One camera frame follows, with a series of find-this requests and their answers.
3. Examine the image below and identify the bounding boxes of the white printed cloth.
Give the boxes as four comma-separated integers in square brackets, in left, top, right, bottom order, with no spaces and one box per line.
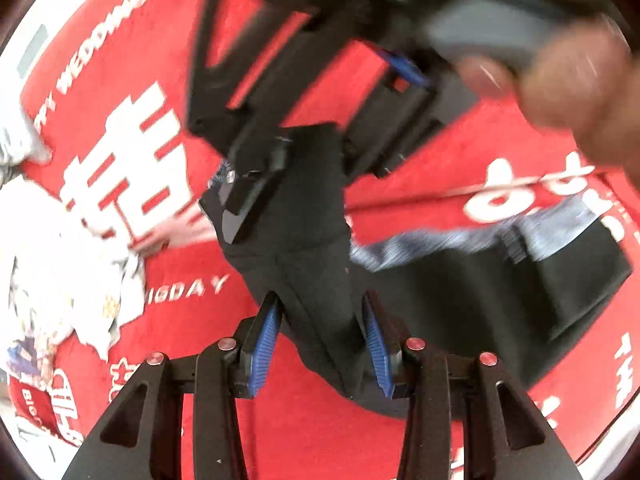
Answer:
[0,175,147,363]

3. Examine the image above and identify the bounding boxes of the person's right hand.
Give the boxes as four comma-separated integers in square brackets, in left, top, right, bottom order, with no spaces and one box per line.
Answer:
[459,0,640,188]

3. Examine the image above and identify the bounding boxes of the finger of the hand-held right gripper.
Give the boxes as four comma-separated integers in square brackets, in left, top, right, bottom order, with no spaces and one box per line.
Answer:
[186,0,352,243]
[344,44,447,178]

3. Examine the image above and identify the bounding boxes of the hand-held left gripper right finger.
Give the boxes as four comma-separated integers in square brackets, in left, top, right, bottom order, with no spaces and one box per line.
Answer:
[361,291,584,480]

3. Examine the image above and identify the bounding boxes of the black pants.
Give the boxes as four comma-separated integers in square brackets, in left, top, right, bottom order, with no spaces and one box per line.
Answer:
[199,122,635,418]

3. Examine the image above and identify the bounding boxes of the red printed blanket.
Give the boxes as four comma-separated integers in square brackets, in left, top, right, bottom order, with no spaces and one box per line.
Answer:
[7,0,640,480]

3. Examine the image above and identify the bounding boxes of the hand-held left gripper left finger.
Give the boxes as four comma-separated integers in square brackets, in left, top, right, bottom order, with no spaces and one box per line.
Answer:
[62,291,282,480]

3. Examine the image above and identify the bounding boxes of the white grey cloth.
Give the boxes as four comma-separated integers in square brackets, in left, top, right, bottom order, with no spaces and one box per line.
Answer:
[0,20,53,167]

